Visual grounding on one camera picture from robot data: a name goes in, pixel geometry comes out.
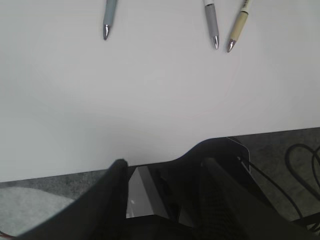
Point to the beige click pen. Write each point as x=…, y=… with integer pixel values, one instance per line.
x=238, y=24

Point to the grey click pen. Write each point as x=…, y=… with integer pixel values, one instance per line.
x=212, y=23

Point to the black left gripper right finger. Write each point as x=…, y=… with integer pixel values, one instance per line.
x=230, y=212

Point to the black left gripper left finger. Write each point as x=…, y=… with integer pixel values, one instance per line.
x=99, y=214

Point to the light blue click pen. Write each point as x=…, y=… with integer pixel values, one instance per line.
x=109, y=15

